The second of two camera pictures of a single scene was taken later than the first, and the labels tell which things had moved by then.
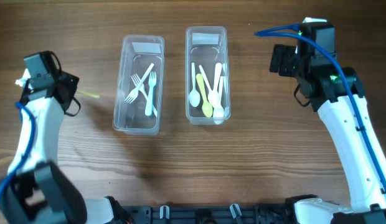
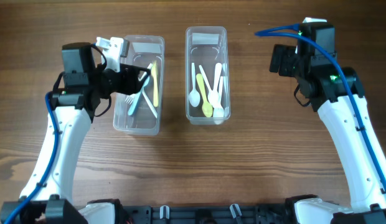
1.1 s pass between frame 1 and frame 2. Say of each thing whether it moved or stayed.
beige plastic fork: moved
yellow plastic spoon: stayed
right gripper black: stayed
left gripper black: moved
